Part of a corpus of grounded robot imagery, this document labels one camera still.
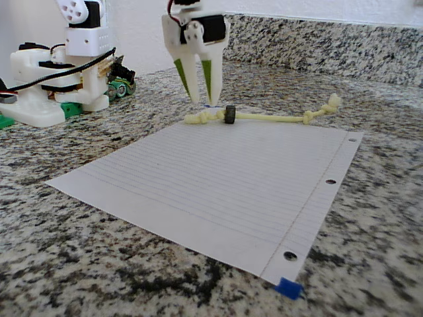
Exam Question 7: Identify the black hex nut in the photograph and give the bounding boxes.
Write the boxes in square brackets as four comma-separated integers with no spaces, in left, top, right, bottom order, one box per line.
[223,104,237,125]

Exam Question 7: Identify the yellow knotted rope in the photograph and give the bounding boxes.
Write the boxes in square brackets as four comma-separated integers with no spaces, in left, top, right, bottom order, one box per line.
[184,93,341,126]

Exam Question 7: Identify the black controller board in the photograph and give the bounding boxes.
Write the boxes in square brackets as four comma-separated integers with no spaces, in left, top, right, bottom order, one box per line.
[107,55,137,87]

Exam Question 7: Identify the green silver round object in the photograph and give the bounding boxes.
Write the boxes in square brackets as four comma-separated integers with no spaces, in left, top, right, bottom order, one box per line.
[107,78,137,101]

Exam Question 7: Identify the lined paper sheet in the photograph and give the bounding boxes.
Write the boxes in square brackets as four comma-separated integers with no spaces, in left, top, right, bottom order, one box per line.
[45,107,364,285]

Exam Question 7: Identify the granite backsplash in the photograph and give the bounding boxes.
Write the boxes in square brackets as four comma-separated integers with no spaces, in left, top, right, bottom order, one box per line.
[224,12,423,88]

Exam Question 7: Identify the red servo wire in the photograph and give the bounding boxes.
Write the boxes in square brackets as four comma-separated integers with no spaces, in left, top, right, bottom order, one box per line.
[166,0,184,27]

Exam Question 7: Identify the black power cable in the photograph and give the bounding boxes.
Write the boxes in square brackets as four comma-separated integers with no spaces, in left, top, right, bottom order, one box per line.
[0,47,117,93]

